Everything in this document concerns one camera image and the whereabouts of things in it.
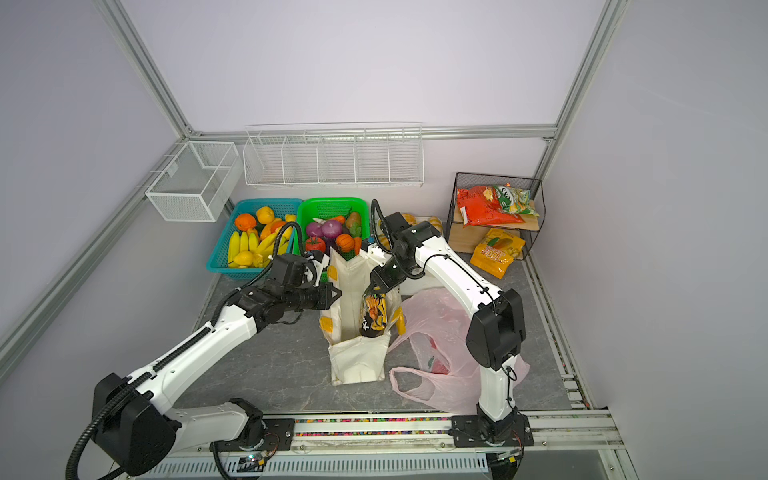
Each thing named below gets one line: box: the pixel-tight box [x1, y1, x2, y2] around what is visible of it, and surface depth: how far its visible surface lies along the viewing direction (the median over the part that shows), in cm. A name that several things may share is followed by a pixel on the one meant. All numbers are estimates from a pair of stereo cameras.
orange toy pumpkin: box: [335, 233, 355, 253], surface depth 110 cm
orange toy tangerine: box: [235, 213, 257, 231], surface depth 111 cm
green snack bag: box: [494, 185, 540, 217], surface depth 99 cm
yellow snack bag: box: [470, 228, 526, 280], surface depth 105 cm
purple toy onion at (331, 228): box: [321, 220, 343, 238], surface depth 111 cm
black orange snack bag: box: [360, 292, 388, 338], surface depth 78 cm
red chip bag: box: [457, 186, 526, 227], surface depth 99 cm
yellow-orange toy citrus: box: [256, 206, 275, 225], surface depth 114 cm
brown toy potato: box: [346, 212, 362, 238], surface depth 115 cm
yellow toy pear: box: [233, 250, 254, 267], surface depth 102 cm
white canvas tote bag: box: [319, 247, 404, 385], surface depth 79 cm
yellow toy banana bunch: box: [227, 227, 293, 268], surface depth 107 cm
